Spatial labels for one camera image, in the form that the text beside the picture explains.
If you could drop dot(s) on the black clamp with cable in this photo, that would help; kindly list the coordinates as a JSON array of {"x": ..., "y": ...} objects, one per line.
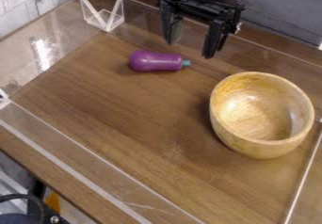
[{"x": 34, "y": 210}]

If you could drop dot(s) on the purple toy eggplant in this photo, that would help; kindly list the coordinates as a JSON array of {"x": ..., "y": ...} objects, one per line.
[{"x": 146, "y": 61}]

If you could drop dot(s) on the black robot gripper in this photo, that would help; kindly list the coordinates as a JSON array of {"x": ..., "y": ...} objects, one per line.
[{"x": 223, "y": 12}]

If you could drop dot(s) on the clear acrylic tray wall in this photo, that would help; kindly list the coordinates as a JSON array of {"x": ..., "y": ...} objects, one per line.
[{"x": 121, "y": 139}]

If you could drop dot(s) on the clear acrylic corner bracket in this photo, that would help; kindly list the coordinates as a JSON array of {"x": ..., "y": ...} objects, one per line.
[{"x": 105, "y": 19}]

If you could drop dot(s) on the brown wooden bowl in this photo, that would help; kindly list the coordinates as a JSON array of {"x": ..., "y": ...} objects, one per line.
[{"x": 261, "y": 114}]

